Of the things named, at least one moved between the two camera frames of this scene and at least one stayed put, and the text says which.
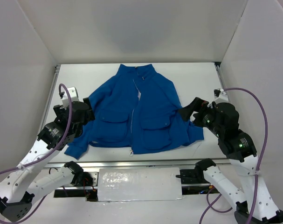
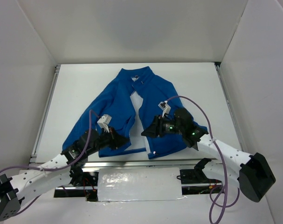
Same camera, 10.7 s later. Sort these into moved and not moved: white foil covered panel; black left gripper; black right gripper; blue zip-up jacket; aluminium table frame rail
Moved: black right gripper; blue zip-up jacket; black left gripper
Not moved: white foil covered panel; aluminium table frame rail
